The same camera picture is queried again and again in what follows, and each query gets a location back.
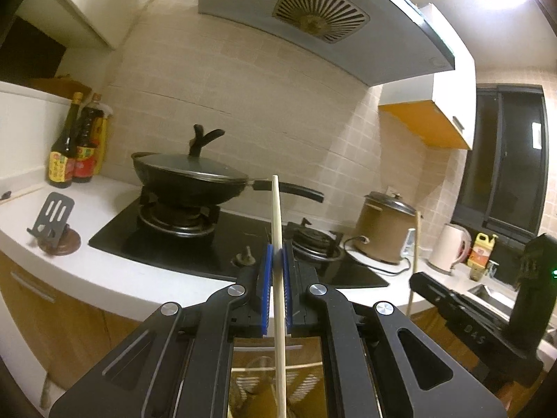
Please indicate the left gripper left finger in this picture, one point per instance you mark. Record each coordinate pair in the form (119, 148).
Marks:
(177, 362)

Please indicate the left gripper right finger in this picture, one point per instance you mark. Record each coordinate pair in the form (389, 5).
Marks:
(376, 361)

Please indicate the short wooden chopstick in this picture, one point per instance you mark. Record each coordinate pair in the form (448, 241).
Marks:
(278, 301)

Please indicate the single wooden chopstick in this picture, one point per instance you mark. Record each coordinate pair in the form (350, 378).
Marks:
(415, 259)

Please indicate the clear spoon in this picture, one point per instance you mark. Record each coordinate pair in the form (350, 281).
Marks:
(255, 394)

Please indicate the kitchen sink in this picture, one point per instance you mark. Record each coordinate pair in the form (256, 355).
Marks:
(502, 306)

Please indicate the yellow oil bottle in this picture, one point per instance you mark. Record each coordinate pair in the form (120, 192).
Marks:
(480, 254)

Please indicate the pink electric kettle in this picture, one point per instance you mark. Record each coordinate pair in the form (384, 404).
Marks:
(451, 248)

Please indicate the black gas stove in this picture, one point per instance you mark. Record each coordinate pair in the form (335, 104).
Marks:
(209, 242)

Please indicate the brown rice cooker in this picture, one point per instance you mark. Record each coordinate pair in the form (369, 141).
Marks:
(381, 234)

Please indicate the dark window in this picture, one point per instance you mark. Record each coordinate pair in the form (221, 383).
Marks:
(506, 173)

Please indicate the black phone stand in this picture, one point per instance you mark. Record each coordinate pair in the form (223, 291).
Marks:
(51, 229)

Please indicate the black wok pan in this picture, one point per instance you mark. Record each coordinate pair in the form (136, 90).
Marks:
(191, 180)

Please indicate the dark soy sauce bottle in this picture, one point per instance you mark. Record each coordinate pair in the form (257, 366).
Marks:
(63, 152)

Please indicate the red label sauce bottle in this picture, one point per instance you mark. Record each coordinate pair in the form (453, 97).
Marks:
(88, 140)

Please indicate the yellow bottle behind sauces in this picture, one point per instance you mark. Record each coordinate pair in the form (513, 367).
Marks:
(100, 136)

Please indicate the range hood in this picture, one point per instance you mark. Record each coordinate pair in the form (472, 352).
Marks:
(376, 41)

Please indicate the white orange wall cabinet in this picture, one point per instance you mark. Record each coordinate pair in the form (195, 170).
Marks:
(439, 108)

